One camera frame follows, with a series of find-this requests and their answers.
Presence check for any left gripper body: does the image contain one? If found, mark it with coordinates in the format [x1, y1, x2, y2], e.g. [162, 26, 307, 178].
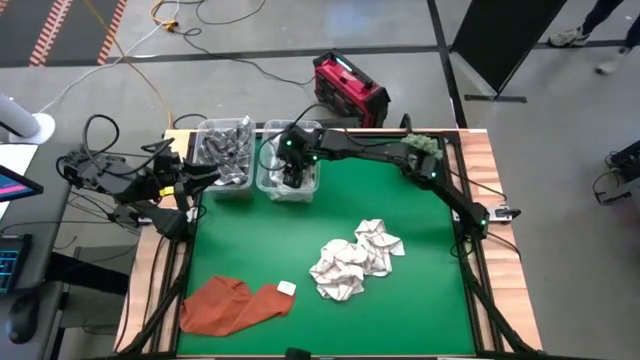
[147, 147, 191, 212]

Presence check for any thin yellow floor cable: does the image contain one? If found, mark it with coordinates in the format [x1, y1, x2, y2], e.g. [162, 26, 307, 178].
[81, 0, 174, 129]

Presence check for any white paper sheet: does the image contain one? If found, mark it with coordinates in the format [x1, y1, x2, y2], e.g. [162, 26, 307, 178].
[0, 144, 39, 174]

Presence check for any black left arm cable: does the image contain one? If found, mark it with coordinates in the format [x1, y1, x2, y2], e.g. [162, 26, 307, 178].
[55, 113, 175, 177]

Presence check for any metal table edge rail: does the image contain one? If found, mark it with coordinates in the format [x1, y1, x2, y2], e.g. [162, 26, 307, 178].
[254, 127, 459, 136]

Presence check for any black standing panel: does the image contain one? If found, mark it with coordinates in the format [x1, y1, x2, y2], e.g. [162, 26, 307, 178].
[449, 0, 569, 104]

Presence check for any backlit black keyboard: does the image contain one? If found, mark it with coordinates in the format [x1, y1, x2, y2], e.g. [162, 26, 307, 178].
[0, 233, 32, 295]

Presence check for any green fuzzy chenille ball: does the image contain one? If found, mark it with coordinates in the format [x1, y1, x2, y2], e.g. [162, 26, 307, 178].
[399, 133, 445, 169]

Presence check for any white floor cable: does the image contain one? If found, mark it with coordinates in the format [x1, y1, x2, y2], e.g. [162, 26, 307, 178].
[38, 0, 179, 115]

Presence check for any black desk support bar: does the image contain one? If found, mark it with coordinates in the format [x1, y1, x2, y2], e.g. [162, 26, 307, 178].
[44, 244, 139, 296]

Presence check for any orange towel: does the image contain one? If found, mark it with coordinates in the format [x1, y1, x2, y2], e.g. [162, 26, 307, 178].
[178, 274, 297, 337]

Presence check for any yellow extension cord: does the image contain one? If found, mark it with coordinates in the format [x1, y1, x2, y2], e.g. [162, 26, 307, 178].
[148, 0, 181, 34]

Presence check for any grey desk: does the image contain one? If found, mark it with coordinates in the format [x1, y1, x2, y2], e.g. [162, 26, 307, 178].
[0, 143, 84, 360]

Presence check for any green table mat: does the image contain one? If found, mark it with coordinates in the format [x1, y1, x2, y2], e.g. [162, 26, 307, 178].
[175, 135, 477, 357]

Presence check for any monitor with pink screen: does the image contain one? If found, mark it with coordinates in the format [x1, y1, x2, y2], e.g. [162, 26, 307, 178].
[0, 164, 45, 204]

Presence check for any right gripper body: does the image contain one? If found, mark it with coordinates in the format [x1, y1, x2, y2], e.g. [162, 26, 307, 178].
[276, 124, 326, 172]

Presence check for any dark orange-striped floor mat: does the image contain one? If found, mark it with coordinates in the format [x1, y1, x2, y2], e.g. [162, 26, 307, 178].
[0, 0, 129, 69]

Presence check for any black floor cable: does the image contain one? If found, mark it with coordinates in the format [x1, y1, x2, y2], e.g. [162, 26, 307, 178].
[172, 0, 317, 87]

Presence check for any black equipment with cables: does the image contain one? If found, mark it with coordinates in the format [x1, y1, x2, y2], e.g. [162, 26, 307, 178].
[593, 139, 640, 206]

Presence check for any person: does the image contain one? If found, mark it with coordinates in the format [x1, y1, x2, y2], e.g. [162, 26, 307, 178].
[547, 0, 640, 76]

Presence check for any grey checked towel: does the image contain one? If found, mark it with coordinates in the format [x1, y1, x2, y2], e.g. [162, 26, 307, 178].
[199, 123, 253, 188]

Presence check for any black computer mouse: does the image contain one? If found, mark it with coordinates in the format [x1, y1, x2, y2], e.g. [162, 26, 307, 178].
[4, 294, 40, 345]

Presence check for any clear plastic bin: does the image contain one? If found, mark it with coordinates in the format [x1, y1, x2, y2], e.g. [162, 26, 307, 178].
[255, 118, 324, 204]
[192, 117, 256, 194]

